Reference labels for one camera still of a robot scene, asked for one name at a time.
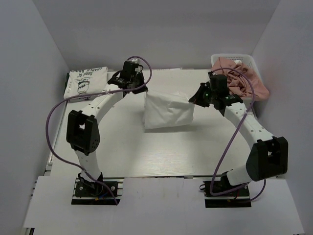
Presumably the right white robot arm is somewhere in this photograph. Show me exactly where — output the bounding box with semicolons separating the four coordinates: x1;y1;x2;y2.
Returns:
189;72;289;196

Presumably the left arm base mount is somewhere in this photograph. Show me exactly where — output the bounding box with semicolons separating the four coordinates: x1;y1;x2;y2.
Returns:
71;173;124;206

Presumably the white plastic basket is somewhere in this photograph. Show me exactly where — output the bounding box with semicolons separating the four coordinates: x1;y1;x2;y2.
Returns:
211;54;262;100

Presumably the folded white Charlie Brown t-shirt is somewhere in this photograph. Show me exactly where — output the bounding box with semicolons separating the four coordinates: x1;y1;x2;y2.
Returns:
64;67;108;98

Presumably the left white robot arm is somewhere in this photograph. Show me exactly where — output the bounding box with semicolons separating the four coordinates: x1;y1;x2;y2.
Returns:
66;60;148;195

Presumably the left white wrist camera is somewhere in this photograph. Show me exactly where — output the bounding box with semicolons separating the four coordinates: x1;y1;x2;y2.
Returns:
135;65;144;73

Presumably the pink t-shirt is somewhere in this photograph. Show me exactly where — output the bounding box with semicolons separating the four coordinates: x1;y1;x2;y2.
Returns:
212;57;269;101

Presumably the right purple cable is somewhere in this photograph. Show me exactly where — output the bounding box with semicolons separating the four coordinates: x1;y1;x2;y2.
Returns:
207;68;267;202

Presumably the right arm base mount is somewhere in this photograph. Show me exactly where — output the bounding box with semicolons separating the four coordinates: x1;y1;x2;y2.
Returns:
199;173;251;209

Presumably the white graphic t-shirt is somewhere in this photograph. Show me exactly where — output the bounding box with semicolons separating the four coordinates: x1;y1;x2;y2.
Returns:
143;91;195;130

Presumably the purple cable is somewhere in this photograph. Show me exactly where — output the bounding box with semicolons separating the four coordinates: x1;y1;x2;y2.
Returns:
45;56;153;205
207;68;267;202

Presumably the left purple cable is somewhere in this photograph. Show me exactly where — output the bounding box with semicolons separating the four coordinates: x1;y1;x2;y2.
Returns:
45;56;153;205

